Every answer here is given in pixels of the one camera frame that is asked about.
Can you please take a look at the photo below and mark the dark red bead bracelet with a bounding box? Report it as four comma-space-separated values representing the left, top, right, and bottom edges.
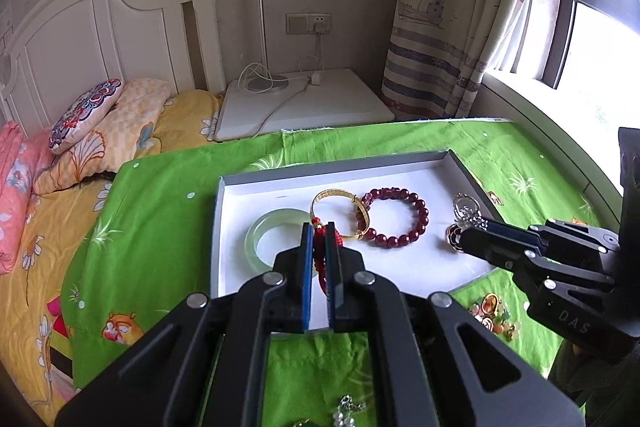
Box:
357, 187, 431, 248

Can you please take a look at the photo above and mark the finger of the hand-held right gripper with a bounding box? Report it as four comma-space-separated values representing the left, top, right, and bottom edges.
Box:
481, 218, 622, 256
458, 228, 616, 294

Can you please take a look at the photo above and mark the silver desk lamp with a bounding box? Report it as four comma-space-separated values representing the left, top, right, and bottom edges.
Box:
239, 0, 291, 92

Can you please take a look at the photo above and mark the wall socket panel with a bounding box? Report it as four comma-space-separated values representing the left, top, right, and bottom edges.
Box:
286, 12, 333, 36

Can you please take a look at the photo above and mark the white wooden headboard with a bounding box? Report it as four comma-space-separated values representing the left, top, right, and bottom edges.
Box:
0, 0, 227, 142

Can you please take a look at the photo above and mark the flower patterned pillow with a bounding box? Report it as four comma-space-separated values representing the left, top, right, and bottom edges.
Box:
48, 78, 124, 156

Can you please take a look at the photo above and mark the pink flowered quilt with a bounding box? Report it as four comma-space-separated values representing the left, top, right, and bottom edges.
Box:
0, 121, 57, 276

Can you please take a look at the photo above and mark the boat printed curtain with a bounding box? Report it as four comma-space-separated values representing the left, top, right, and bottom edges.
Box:
382, 0, 557, 120

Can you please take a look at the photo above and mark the pale green jade bangle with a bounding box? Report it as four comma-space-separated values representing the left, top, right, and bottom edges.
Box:
245, 209, 317, 279

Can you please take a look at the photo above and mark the white cable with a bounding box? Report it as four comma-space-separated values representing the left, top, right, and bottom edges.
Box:
237, 22, 328, 138

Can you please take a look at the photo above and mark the black flower brooch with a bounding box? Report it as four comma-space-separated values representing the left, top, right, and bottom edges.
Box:
445, 223, 469, 253

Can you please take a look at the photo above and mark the silver brooch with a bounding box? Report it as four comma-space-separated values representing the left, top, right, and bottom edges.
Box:
452, 193, 489, 231

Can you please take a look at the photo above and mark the white pearl necklace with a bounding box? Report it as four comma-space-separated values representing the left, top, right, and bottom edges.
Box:
332, 394, 369, 427

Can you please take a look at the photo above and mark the red string bracelet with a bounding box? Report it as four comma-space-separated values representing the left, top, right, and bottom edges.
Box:
310, 217, 347, 296

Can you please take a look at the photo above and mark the white nightstand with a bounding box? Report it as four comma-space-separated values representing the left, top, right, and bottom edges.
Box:
215, 68, 396, 142

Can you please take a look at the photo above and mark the gold bangle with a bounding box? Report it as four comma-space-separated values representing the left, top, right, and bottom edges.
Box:
310, 189, 374, 241

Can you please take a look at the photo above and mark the multicolour bead bracelet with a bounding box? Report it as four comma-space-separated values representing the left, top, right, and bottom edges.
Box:
467, 293, 521, 341

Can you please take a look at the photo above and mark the yellow printed bedsheet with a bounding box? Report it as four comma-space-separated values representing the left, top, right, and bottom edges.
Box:
0, 89, 224, 426

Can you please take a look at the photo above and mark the grey white-lined jewelry tray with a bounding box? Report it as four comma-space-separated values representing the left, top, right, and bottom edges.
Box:
210, 149, 503, 303

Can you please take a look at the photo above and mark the white window sill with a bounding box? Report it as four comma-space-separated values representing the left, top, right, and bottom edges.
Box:
482, 69, 640, 228

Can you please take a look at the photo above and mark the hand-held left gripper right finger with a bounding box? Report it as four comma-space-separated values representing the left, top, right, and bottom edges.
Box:
325, 221, 587, 427

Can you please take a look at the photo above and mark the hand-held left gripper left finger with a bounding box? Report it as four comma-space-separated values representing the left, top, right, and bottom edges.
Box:
54, 223, 315, 427

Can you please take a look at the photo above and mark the green printed tablecloth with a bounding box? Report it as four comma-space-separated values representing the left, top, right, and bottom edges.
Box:
60, 117, 624, 427

